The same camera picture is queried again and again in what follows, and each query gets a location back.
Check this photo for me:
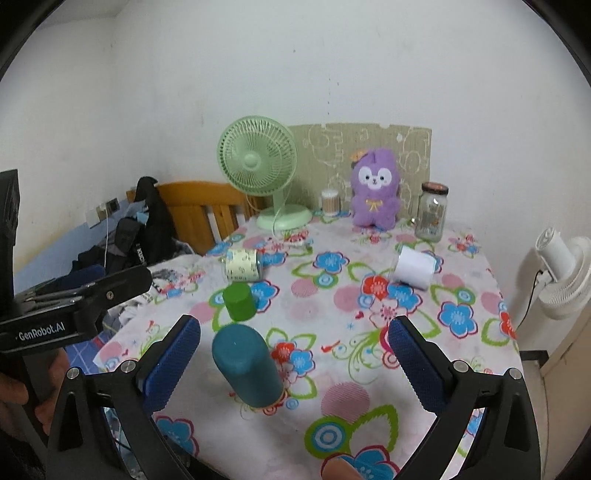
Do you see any white fan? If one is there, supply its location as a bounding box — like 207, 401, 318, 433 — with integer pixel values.
519, 226, 591, 322

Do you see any blue checked cloth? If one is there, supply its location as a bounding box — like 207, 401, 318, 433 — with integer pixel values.
65, 339, 109, 376

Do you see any glass jar with dark lid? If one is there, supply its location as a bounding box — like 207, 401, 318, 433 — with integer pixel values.
414, 182, 450, 242

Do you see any wall socket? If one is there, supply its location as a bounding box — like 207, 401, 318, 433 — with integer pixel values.
87, 198, 120, 230

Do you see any cotton swab container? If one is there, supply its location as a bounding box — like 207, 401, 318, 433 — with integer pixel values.
321, 188, 341, 218

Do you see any printed cardboard sheet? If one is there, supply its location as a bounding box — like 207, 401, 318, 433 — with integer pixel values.
288, 122, 433, 223

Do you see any black bag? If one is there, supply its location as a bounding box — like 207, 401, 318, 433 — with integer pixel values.
71, 176, 182, 278

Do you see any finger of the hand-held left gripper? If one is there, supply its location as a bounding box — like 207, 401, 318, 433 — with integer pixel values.
69, 265, 153, 339

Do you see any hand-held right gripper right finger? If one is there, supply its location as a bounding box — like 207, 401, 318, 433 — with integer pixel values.
387, 316, 544, 480

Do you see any wooden chair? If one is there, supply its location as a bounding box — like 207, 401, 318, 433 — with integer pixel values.
127, 181, 260, 256

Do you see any white charging cable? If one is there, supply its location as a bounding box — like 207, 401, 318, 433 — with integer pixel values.
102, 205, 114, 271

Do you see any person's left hand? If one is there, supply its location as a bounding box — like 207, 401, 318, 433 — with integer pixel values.
0, 347, 70, 446

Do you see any pale green patterned cup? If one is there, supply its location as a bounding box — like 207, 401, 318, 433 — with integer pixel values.
225, 248, 263, 282

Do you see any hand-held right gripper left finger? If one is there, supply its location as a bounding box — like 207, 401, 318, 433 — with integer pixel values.
46, 314, 202, 480

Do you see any teal cup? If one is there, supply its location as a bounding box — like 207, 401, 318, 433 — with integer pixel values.
212, 324, 285, 409

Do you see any green desk fan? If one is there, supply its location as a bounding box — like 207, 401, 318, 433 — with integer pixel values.
217, 116, 314, 232

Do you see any black fan cable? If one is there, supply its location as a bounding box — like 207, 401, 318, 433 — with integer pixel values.
516, 267, 542, 326

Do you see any tan rounded object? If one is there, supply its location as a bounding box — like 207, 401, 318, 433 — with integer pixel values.
321, 454, 366, 480

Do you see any white paper roll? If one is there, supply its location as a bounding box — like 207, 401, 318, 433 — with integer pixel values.
393, 245, 435, 291

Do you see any small green cup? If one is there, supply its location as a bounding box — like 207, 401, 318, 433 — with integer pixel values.
222, 282, 256, 323

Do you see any purple plush toy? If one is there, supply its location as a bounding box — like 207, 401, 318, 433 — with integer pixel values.
349, 148, 403, 230

